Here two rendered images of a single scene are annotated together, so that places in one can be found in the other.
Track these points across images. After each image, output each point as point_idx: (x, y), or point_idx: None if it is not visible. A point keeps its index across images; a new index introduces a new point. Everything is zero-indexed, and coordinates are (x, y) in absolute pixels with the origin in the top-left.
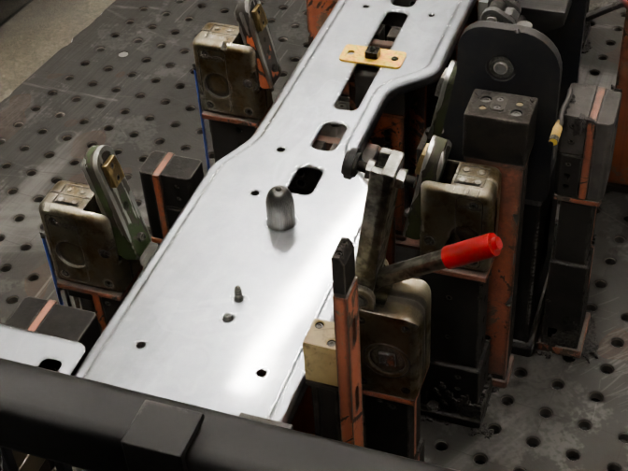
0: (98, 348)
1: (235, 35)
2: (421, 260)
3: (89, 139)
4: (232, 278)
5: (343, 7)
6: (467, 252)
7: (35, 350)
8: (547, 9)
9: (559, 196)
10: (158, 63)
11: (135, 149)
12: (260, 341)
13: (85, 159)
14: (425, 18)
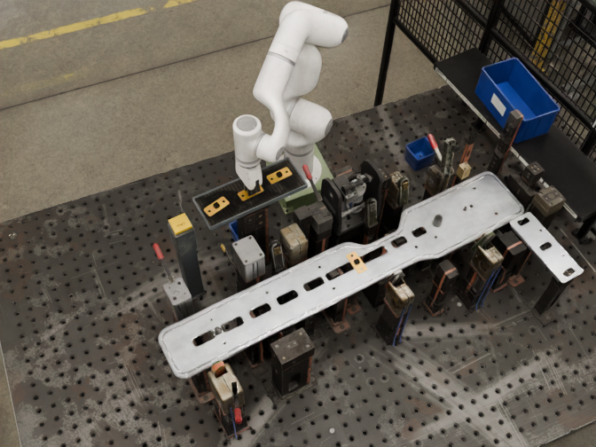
0: (505, 220)
1: (400, 286)
2: (439, 153)
3: (410, 433)
4: (462, 215)
5: (341, 294)
6: (435, 139)
7: (521, 229)
8: (346, 177)
9: None
10: None
11: (396, 411)
12: (468, 195)
13: (494, 233)
14: (323, 267)
